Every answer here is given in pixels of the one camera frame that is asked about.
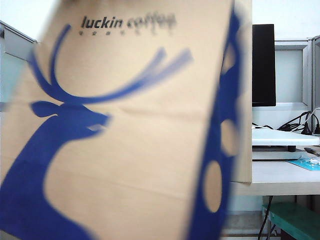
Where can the green board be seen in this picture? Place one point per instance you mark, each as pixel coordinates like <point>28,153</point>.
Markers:
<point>295,220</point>

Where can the black computer monitor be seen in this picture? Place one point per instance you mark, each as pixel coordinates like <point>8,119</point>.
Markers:
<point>263,65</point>

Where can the white desk riser top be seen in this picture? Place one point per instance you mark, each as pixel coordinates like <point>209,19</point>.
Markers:
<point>280,137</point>

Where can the grey framed glass partition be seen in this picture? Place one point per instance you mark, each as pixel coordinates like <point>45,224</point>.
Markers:
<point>12,45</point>
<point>291,75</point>
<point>317,75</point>

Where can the black pen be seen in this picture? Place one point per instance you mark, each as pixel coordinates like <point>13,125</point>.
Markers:
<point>311,150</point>

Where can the teal hook package card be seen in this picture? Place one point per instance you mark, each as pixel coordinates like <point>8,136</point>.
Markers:
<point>300,163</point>

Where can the brown luckin coffee paper bag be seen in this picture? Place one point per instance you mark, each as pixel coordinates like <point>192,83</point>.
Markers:
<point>137,150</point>

